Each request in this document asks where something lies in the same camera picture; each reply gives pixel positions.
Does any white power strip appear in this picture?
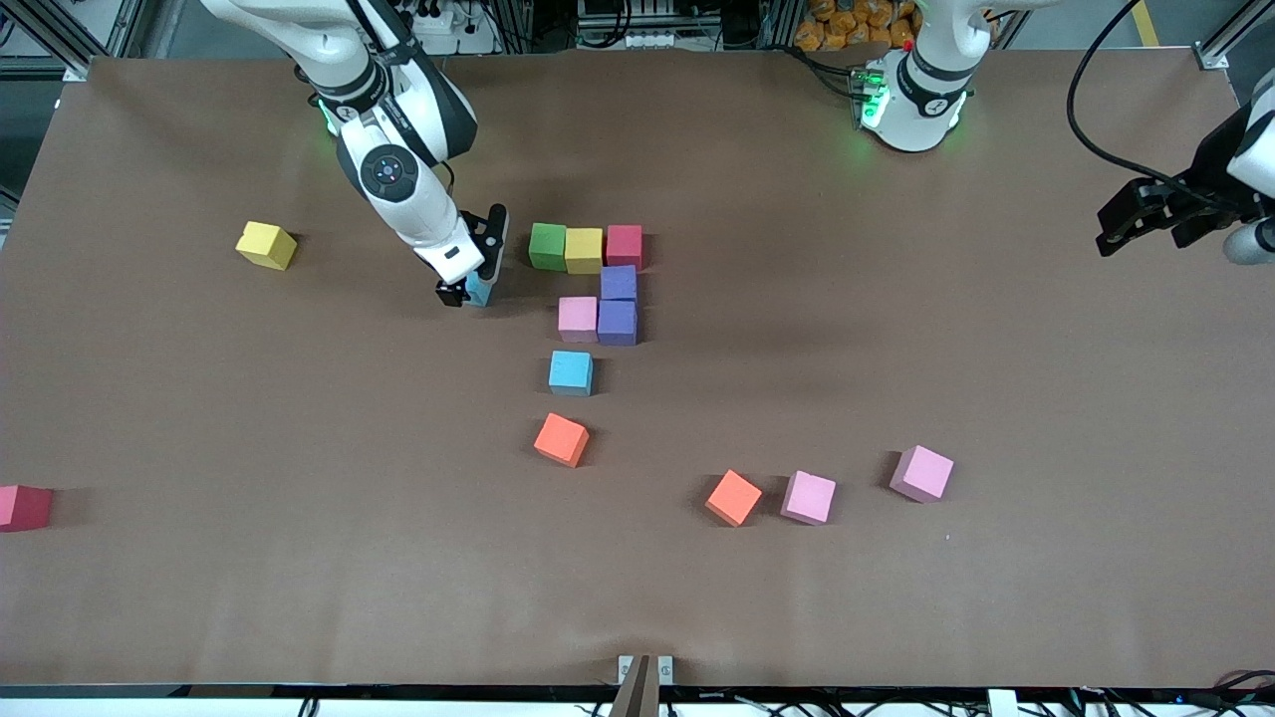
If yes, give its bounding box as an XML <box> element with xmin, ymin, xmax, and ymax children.
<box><xmin>408</xmin><ymin>0</ymin><xmax>499</xmax><ymax>56</ymax></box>

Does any tan vertical strut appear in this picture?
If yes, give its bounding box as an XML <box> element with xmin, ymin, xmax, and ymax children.
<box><xmin>610</xmin><ymin>654</ymin><xmax>653</xmax><ymax>717</ymax></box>

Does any aluminium frame rail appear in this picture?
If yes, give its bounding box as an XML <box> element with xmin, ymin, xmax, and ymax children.
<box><xmin>0</xmin><ymin>0</ymin><xmax>165</xmax><ymax>81</ymax></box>
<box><xmin>1195</xmin><ymin>0</ymin><xmax>1275</xmax><ymax>71</ymax></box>

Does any small metal table bracket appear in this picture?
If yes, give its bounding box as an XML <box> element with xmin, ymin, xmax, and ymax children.
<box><xmin>618</xmin><ymin>654</ymin><xmax>675</xmax><ymax>688</ymax></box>

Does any pile of orange bags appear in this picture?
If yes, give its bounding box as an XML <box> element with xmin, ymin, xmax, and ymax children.
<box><xmin>795</xmin><ymin>0</ymin><xmax>919</xmax><ymax>53</ymax></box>

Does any pink foam cube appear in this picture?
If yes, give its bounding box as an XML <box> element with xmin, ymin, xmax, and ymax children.
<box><xmin>558</xmin><ymin>296</ymin><xmax>600</xmax><ymax>345</ymax></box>
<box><xmin>889</xmin><ymin>444</ymin><xmax>955</xmax><ymax>504</ymax></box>
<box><xmin>780</xmin><ymin>470</ymin><xmax>838</xmax><ymax>526</ymax></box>

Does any yellow foam cube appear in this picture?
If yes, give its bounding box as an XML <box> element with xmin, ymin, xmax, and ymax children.
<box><xmin>235</xmin><ymin>220</ymin><xmax>299</xmax><ymax>272</ymax></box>
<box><xmin>564</xmin><ymin>228</ymin><xmax>606</xmax><ymax>276</ymax></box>

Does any green foam cube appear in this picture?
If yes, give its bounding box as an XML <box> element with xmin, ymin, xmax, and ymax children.
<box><xmin>529</xmin><ymin>221</ymin><xmax>568</xmax><ymax>272</ymax></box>

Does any orange foam cube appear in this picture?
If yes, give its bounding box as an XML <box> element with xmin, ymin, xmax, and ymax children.
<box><xmin>533</xmin><ymin>412</ymin><xmax>591</xmax><ymax>469</ymax></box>
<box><xmin>705</xmin><ymin>468</ymin><xmax>764</xmax><ymax>528</ymax></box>

